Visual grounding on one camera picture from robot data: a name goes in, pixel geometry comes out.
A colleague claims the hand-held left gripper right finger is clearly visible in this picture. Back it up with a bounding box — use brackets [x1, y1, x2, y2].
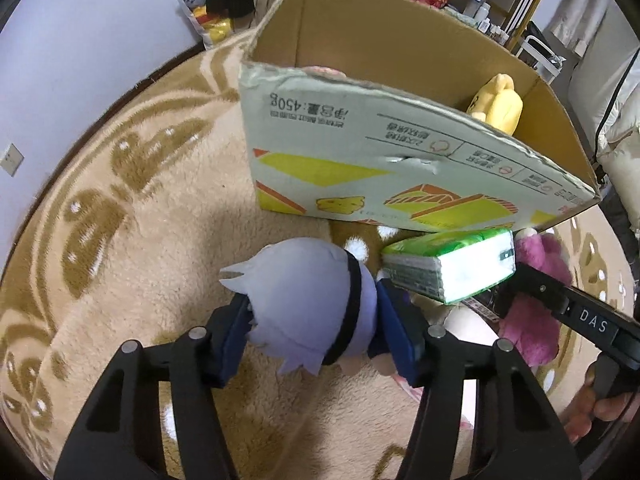
[376, 280, 583, 480]

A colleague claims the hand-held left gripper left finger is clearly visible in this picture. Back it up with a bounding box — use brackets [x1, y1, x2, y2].
[52, 292, 256, 480]

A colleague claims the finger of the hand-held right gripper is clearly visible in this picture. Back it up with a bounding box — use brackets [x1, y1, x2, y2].
[514, 259, 573, 311]
[462, 287, 516, 322]

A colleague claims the green tissue pack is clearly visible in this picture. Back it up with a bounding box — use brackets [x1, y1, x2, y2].
[381, 227, 518, 305]

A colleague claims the white-haired plush doll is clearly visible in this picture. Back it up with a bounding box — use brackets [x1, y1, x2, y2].
[219, 236, 418, 378]

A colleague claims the printed cardboard box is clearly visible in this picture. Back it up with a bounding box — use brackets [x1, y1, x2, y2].
[237, 0, 603, 235]

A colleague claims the person's right hand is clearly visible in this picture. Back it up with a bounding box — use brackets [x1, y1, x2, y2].
[562, 360, 637, 445]

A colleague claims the magenta plush toy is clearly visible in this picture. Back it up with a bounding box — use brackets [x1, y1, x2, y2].
[497, 227, 573, 367]

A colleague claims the beige patterned rug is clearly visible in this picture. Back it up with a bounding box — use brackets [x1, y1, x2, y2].
[0, 25, 640, 480]

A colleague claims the white padded jacket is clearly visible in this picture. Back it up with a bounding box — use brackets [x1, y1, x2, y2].
[595, 105, 640, 233]

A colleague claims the yellow plush toy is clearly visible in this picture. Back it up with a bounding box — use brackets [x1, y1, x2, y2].
[466, 73, 524, 136]

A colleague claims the white metal cart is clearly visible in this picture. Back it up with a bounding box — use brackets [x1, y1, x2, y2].
[515, 22, 567, 86]

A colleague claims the light pink plush toy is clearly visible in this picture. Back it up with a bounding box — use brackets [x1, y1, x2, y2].
[302, 65, 347, 80]

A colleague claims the plastic bag with yellow toy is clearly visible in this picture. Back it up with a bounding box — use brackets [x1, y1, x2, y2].
[175, 0, 236, 51]

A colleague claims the white wall outlet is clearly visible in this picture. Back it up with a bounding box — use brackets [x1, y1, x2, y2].
[0, 142, 25, 177]

